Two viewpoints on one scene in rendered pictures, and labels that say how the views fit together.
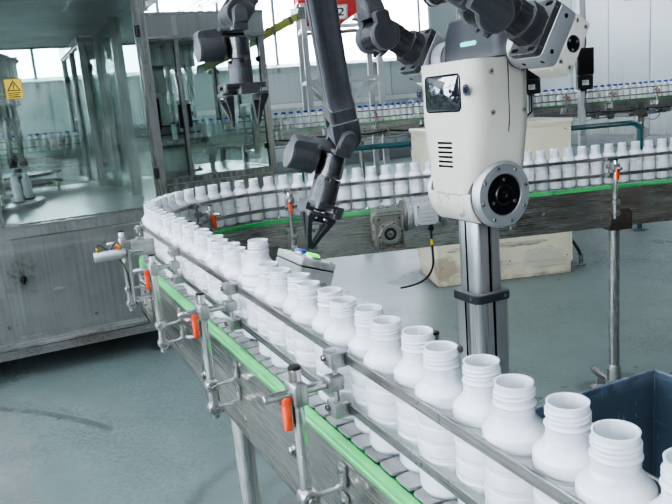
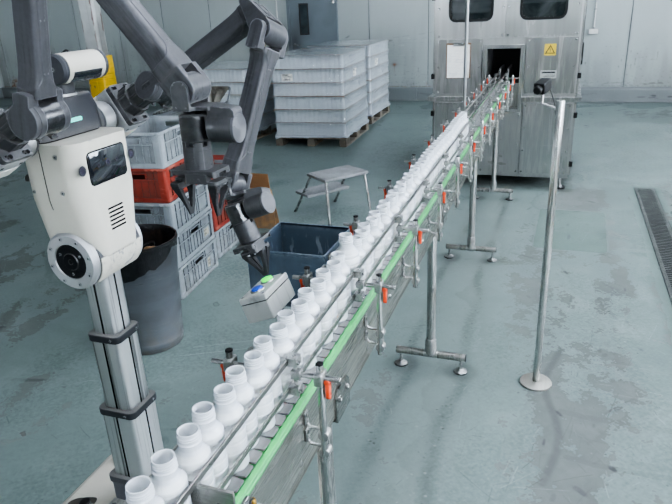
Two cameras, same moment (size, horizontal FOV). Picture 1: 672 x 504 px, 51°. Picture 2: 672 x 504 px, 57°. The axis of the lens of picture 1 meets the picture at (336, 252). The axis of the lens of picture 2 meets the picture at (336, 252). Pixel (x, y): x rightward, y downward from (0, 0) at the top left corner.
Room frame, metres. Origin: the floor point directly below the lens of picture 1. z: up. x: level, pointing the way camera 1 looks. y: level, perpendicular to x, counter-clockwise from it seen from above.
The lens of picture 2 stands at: (2.37, 1.23, 1.78)
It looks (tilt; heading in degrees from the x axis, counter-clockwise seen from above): 22 degrees down; 225
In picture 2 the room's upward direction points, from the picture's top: 3 degrees counter-clockwise
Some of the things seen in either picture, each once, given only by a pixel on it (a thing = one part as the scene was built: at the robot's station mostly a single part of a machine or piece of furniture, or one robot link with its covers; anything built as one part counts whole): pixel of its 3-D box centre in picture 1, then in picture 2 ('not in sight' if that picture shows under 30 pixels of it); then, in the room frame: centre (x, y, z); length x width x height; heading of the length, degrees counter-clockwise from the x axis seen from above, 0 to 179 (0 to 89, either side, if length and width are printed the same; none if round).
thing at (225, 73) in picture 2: not in sight; (236, 99); (-3.31, -6.36, 0.50); 1.23 x 1.05 x 1.00; 23
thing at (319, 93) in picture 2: not in sight; (322, 95); (-3.81, -5.05, 0.59); 1.24 x 1.03 x 1.17; 27
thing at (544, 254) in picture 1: (489, 198); not in sight; (5.49, -1.25, 0.59); 1.10 x 0.62 x 1.18; 97
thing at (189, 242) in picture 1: (195, 260); (281, 360); (1.66, 0.34, 1.08); 0.06 x 0.06 x 0.17
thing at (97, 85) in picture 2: not in sight; (104, 88); (-2.78, -9.42, 0.55); 0.40 x 0.40 x 1.10; 25
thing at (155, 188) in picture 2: not in sight; (160, 173); (0.32, -2.43, 0.78); 0.61 x 0.41 x 0.22; 31
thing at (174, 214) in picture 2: not in sight; (164, 205); (0.33, -2.42, 0.55); 0.61 x 0.41 x 0.22; 32
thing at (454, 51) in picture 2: not in sight; (458, 60); (-2.80, -2.18, 1.22); 0.23 x 0.03 x 0.32; 115
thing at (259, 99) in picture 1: (251, 105); (195, 192); (1.71, 0.17, 1.44); 0.07 x 0.07 x 0.09; 25
